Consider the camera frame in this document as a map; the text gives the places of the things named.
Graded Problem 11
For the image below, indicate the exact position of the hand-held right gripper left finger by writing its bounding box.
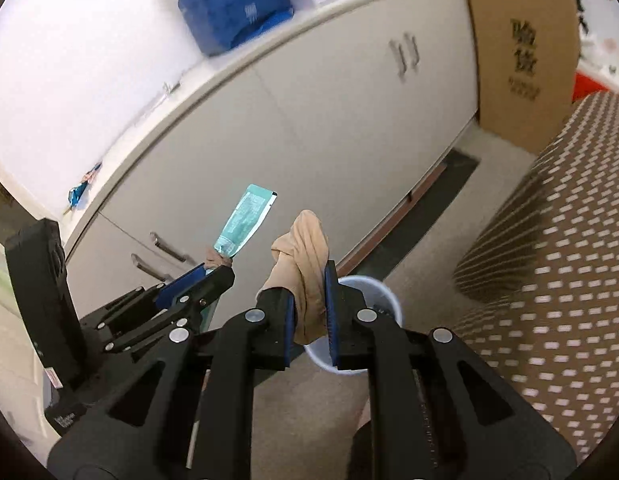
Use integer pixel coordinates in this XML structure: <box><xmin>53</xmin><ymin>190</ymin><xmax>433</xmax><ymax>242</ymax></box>
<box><xmin>47</xmin><ymin>287</ymin><xmax>297</xmax><ymax>480</ymax></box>

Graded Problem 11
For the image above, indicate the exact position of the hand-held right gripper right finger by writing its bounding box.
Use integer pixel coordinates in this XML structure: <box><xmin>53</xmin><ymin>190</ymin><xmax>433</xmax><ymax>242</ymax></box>
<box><xmin>323</xmin><ymin>260</ymin><xmax>578</xmax><ymax>480</ymax></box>

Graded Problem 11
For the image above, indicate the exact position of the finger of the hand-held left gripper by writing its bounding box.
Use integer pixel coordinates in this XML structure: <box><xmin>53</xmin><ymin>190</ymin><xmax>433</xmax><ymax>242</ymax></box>
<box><xmin>80</xmin><ymin>262</ymin><xmax>211</xmax><ymax>334</ymax></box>
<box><xmin>97</xmin><ymin>264</ymin><xmax>237</xmax><ymax>357</ymax></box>

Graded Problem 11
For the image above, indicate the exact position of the light blue plastic bin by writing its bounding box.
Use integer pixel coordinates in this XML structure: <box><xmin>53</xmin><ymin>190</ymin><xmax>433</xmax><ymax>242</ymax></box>
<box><xmin>304</xmin><ymin>275</ymin><xmax>403</xmax><ymax>374</ymax></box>

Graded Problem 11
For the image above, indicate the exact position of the beige stocking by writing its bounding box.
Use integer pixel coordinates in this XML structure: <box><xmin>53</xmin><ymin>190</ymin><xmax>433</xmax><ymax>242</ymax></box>
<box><xmin>262</xmin><ymin>210</ymin><xmax>333</xmax><ymax>346</ymax></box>

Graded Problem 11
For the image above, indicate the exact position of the teal sachet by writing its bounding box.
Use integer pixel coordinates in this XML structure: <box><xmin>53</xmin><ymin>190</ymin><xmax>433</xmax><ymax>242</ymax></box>
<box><xmin>213</xmin><ymin>185</ymin><xmax>279</xmax><ymax>257</ymax></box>

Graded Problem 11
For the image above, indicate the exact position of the small colourful wrapper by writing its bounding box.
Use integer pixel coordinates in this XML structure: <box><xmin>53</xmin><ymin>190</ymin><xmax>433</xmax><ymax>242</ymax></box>
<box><xmin>64</xmin><ymin>162</ymin><xmax>103</xmax><ymax>214</ymax></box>

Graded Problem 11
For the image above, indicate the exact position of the long grey low cabinet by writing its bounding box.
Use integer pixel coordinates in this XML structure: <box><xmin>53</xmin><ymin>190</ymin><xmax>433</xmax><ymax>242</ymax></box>
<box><xmin>62</xmin><ymin>0</ymin><xmax>483</xmax><ymax>302</ymax></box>

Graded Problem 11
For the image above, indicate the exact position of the blue fabric bag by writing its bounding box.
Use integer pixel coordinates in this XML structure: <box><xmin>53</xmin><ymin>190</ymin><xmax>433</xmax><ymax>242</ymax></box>
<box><xmin>178</xmin><ymin>0</ymin><xmax>295</xmax><ymax>57</ymax></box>

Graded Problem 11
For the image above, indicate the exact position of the tall cardboard box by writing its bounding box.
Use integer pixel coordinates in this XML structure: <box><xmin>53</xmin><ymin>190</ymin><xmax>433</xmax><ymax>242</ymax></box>
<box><xmin>462</xmin><ymin>0</ymin><xmax>583</xmax><ymax>156</ymax></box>

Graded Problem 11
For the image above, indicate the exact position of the red storage box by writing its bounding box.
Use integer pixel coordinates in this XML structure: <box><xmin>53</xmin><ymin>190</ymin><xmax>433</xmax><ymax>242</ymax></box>
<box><xmin>573</xmin><ymin>72</ymin><xmax>611</xmax><ymax>109</ymax></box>

